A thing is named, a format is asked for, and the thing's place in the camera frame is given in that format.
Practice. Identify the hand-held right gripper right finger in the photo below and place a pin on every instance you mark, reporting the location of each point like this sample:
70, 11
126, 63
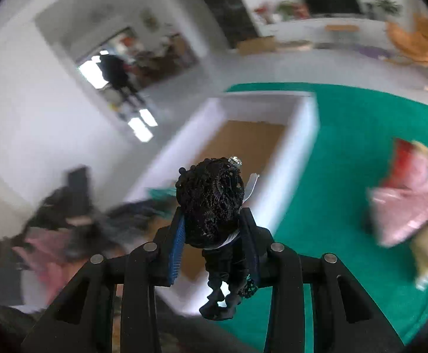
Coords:
253, 255

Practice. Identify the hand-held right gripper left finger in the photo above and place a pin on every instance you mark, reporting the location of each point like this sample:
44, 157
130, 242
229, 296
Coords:
177, 250

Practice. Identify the black curly-haired doll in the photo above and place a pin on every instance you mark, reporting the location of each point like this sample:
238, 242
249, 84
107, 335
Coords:
210, 198

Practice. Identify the white cardboard box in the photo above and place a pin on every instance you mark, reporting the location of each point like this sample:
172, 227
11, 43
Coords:
299, 136

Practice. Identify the dark clothes pile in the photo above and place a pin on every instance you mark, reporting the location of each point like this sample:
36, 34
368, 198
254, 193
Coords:
89, 224

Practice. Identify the pink cloth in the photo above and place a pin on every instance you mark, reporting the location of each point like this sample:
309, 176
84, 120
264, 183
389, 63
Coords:
46, 261

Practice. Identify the green mat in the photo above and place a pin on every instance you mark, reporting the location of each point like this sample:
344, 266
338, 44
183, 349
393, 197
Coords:
346, 147

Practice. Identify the pink dress doll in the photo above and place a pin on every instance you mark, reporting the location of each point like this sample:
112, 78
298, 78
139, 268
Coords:
408, 206

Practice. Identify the brown cardboard box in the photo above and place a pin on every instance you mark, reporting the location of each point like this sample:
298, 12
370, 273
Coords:
256, 45

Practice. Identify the white television cabinet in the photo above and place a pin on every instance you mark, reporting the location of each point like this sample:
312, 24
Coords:
309, 27

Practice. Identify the purple floor mat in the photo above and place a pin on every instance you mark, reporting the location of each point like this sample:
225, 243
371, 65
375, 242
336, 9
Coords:
373, 51

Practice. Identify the red and green decorations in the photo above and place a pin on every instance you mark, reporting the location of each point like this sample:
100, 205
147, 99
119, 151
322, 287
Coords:
283, 10

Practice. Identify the orange chair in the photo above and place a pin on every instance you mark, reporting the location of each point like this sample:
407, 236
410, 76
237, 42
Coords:
416, 42

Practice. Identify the green potted plant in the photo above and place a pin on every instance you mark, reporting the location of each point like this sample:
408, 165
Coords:
385, 6

